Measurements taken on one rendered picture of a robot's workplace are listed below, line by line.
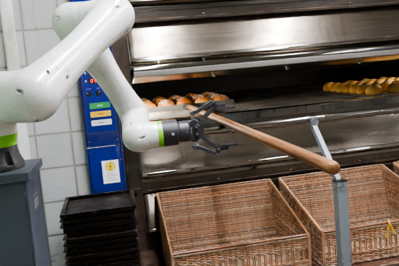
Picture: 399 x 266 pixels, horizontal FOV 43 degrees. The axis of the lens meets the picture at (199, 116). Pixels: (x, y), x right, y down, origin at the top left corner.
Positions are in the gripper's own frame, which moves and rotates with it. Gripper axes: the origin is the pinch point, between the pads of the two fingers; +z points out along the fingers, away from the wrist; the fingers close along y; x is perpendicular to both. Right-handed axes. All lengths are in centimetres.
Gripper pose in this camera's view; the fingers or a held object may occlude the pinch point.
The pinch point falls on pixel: (233, 125)
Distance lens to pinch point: 184.1
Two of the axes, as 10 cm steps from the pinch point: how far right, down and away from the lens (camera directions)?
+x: 2.0, 0.9, -9.8
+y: 0.8, 9.9, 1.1
